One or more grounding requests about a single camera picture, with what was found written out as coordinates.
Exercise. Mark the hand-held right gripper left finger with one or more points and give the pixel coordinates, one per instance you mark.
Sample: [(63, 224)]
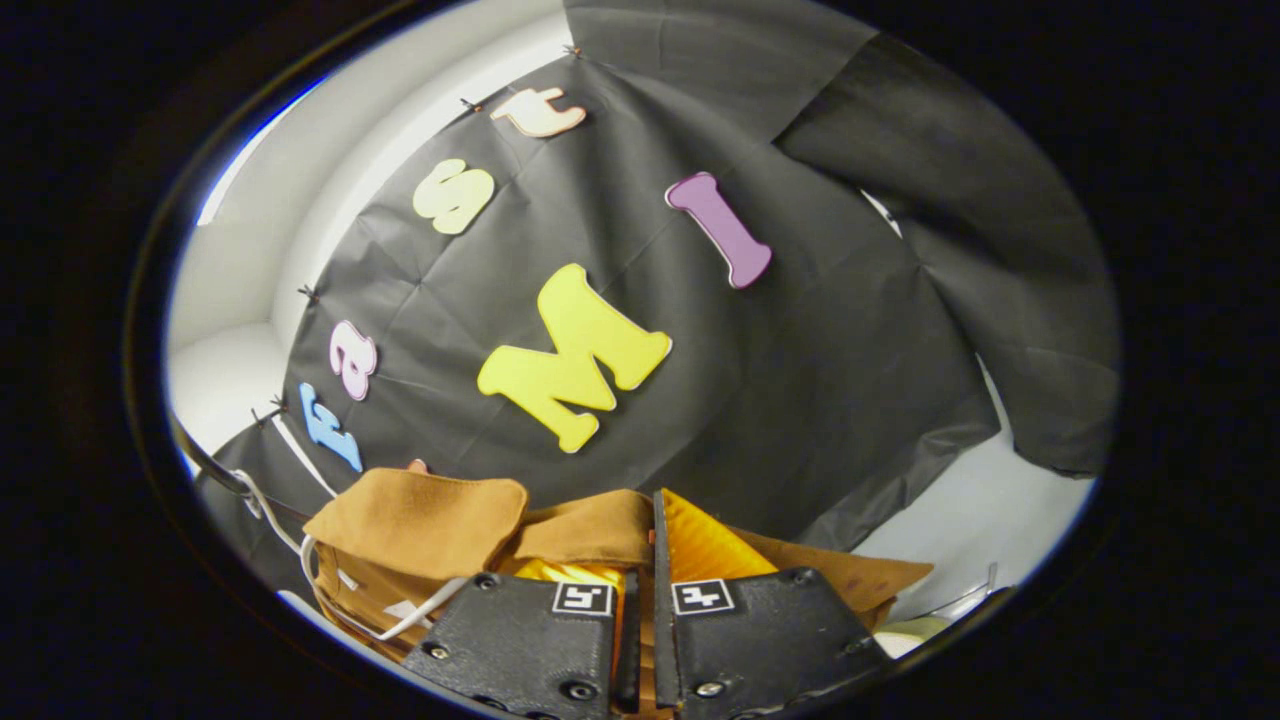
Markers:
[(520, 640)]

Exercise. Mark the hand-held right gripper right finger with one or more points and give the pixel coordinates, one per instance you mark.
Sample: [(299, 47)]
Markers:
[(760, 640)]

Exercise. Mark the white plastic clothes hanger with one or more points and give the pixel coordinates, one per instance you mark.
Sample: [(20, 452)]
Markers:
[(430, 605)]

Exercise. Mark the round beige laundry hamper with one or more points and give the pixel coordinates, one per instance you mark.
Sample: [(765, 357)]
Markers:
[(915, 635)]

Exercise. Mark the brown collared shirt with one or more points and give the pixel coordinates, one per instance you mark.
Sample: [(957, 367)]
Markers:
[(420, 520)]

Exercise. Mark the black clothes rack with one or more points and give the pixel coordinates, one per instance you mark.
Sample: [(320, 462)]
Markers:
[(215, 470)]

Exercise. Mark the black backdrop cloth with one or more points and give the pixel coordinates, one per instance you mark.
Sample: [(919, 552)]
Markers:
[(800, 350)]

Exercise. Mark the row of small backdrop clips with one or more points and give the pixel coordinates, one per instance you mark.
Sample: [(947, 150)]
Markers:
[(470, 104)]

